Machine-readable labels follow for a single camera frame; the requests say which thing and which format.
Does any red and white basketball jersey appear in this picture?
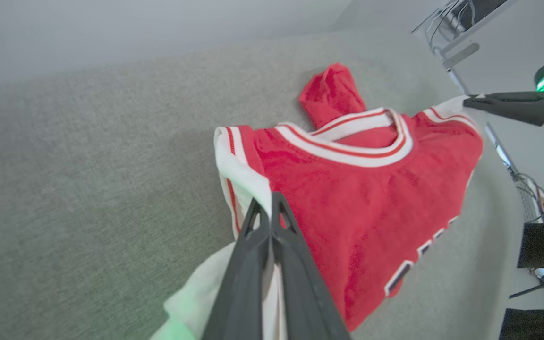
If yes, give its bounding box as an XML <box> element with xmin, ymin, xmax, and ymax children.
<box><xmin>149</xmin><ymin>63</ymin><xmax>484</xmax><ymax>340</ymax></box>

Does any white metal equipment rack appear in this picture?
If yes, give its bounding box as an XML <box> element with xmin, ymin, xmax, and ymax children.
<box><xmin>411</xmin><ymin>0</ymin><xmax>520</xmax><ymax>53</ymax></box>

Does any grey fabric sofa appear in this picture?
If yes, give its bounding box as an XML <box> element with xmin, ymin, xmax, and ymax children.
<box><xmin>0</xmin><ymin>28</ymin><xmax>527</xmax><ymax>340</ymax></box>

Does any tangled black cable bundle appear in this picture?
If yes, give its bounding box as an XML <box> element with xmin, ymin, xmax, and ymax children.
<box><xmin>512</xmin><ymin>172</ymin><xmax>544</xmax><ymax>223</ymax></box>

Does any grey metal support bar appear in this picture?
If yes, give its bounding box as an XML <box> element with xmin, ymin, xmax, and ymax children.
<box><xmin>442</xmin><ymin>42</ymin><xmax>520</xmax><ymax>178</ymax></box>

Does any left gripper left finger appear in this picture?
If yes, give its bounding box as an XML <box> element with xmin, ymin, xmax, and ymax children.
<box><xmin>201</xmin><ymin>197</ymin><xmax>273</xmax><ymax>340</ymax></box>

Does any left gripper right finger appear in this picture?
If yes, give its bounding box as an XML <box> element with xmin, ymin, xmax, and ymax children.
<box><xmin>271</xmin><ymin>191</ymin><xmax>351</xmax><ymax>340</ymax></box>

